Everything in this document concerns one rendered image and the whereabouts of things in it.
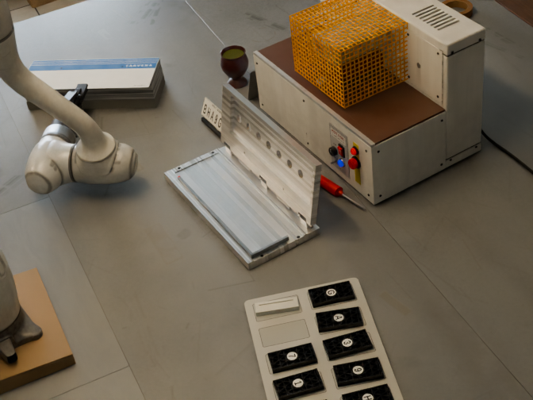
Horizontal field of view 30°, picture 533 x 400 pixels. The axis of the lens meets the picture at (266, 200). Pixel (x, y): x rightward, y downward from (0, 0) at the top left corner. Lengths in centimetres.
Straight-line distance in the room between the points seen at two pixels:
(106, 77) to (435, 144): 101
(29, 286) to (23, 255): 16
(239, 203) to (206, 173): 16
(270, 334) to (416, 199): 56
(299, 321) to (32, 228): 80
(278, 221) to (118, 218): 43
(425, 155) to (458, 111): 14
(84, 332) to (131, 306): 12
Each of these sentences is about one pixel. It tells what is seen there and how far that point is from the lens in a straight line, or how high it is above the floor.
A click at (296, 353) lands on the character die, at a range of 217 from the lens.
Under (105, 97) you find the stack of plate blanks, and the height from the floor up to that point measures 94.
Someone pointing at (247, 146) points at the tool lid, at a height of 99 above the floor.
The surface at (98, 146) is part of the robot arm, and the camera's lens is 256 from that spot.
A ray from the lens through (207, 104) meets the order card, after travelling 286.
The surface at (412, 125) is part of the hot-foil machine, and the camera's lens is 245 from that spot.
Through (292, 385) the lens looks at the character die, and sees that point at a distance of 211.
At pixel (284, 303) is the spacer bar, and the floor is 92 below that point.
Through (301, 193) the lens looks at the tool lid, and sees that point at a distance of 243.
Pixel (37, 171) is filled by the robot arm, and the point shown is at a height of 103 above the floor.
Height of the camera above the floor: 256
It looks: 40 degrees down
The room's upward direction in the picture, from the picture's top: 8 degrees counter-clockwise
